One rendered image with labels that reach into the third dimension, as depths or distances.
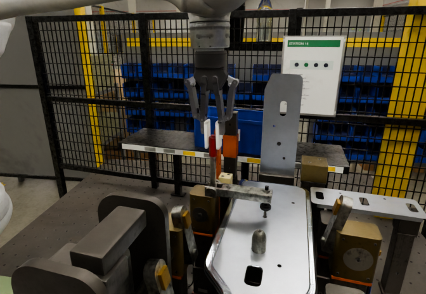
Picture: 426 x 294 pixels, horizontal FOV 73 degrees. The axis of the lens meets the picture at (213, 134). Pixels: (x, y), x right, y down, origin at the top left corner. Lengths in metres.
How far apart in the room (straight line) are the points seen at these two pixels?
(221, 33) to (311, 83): 0.64
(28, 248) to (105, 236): 0.92
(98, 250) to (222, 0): 0.38
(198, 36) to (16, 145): 2.83
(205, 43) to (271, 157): 0.50
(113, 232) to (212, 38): 0.42
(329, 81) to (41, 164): 2.73
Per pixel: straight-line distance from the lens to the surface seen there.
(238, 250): 0.68
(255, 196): 0.74
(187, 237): 0.64
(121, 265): 0.43
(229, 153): 1.04
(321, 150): 1.19
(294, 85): 0.93
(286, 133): 0.96
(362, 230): 0.73
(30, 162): 3.30
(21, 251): 1.33
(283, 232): 0.74
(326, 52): 1.20
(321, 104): 1.23
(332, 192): 0.95
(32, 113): 3.08
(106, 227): 0.45
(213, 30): 0.64
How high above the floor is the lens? 1.44
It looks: 18 degrees down
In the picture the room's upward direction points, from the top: straight up
